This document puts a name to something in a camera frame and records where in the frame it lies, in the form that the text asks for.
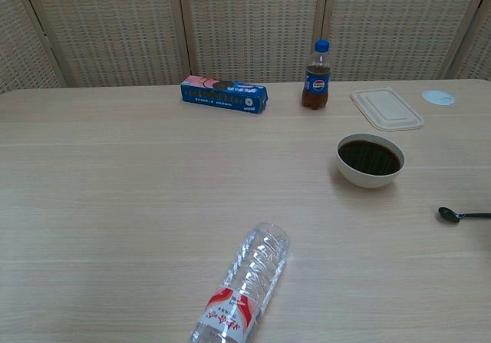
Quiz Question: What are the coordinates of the white bowl dark liquid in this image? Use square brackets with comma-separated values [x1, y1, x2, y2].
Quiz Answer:
[336, 133, 406, 189]

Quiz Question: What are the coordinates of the white round table grommet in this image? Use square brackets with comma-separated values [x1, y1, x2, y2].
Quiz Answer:
[422, 90, 456, 107]

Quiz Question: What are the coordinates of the blue cookie box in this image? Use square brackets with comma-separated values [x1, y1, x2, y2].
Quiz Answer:
[180, 74, 269, 116]

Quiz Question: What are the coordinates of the beige rectangular container lid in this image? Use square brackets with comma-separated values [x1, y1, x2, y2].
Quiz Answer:
[349, 87, 425, 131]

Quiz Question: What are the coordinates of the woven wooden folding screen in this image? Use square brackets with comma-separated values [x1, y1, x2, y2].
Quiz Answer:
[0, 0, 491, 94]

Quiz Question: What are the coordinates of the black plastic spoon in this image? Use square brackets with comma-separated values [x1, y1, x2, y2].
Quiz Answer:
[438, 206, 491, 224]

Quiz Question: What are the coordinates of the clear plastic water bottle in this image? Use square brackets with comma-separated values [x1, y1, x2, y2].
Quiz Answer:
[190, 221, 291, 343]

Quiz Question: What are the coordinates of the small Pepsi cola bottle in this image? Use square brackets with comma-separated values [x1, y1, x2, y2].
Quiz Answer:
[301, 39, 331, 110]

